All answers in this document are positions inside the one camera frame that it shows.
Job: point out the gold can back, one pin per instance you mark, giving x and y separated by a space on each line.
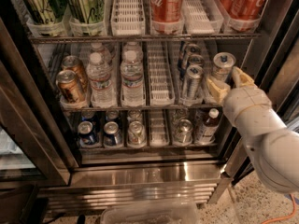
75 64

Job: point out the blue pepsi can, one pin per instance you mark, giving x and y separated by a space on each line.
87 133
112 134
113 115
92 117

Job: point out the green can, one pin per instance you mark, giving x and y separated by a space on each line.
46 11
87 11

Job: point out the white empty tray bottom shelf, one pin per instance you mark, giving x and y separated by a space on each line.
158 129

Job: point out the silver redbull can front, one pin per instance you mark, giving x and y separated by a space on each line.
192 81

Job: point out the white empty tray middle shelf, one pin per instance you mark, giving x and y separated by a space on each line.
161 91

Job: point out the steel fridge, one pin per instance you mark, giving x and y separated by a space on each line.
119 147

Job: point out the water bottle back right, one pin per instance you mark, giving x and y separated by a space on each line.
133 46

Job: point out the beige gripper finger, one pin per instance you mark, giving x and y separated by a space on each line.
217 89
241 79

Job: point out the brown tea bottle white cap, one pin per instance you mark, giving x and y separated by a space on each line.
206 127

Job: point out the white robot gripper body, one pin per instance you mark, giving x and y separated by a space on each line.
246 101

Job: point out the blue pepsi can back left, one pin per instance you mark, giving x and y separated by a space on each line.
92 117

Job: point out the white empty tray top right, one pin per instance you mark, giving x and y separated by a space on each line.
201 11

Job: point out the water bottle front left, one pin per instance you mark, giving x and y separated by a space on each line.
99 75

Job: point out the redbull can back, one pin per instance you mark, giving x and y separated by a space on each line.
186 49

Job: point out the water bottle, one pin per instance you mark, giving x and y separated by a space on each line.
100 48
99 75
133 46
132 79

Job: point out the red coke can centre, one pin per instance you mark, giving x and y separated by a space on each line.
166 10

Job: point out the green can top left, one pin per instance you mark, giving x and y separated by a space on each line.
46 11

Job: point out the white empty tray shelf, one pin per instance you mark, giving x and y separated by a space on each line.
158 129
127 17
161 91

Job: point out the water bottle front right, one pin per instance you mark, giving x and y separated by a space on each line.
132 79

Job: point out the white empty tray top shelf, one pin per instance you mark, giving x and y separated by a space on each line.
127 17

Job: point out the gold can front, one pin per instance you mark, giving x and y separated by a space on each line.
70 86

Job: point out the silver redbull can lane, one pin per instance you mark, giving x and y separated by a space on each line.
223 63

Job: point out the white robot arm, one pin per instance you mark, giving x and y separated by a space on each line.
272 147

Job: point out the water bottle back left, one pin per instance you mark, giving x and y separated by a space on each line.
100 48

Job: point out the redbull can middle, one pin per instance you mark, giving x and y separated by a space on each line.
190 60

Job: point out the blue pepsi can front left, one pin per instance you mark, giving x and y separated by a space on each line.
87 133

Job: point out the gold can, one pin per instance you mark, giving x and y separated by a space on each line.
70 86
75 64

